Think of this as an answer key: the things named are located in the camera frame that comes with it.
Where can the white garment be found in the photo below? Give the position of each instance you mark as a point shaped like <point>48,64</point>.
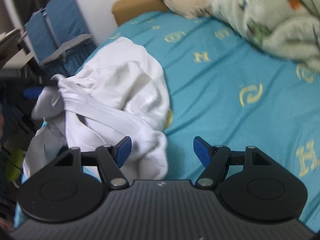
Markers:
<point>121,91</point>

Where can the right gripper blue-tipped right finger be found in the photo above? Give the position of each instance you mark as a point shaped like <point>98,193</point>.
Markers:
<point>218,158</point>

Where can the teal patterned bed sheet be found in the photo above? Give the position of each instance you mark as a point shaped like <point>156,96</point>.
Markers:
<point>224,90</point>

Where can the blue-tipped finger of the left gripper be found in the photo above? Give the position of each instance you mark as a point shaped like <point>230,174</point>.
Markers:
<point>25,77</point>
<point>32,92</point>

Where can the green fleece blanket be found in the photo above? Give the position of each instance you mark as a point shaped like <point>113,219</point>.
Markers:
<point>282,28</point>

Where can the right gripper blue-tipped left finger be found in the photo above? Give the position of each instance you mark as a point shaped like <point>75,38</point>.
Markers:
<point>107,159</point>

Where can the blue covered chair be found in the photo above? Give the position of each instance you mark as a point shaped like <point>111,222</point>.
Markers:
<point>60,38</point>

